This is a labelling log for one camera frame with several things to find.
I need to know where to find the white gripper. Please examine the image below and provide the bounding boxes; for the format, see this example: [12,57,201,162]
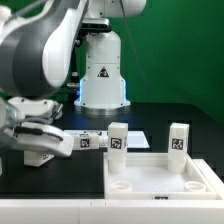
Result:
[0,97,74,157]

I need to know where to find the white square table top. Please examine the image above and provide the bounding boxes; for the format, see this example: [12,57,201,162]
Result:
[104,153,224,201]

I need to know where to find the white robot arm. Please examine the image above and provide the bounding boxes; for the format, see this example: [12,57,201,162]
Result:
[0,0,121,100]

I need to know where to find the white left fence piece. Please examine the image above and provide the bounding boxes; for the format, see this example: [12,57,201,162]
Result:
[0,158,3,177]

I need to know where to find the white front fence bar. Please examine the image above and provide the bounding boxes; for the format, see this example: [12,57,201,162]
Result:
[0,199,224,224]

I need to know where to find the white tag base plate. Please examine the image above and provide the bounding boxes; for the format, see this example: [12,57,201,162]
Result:
[66,130,149,149]

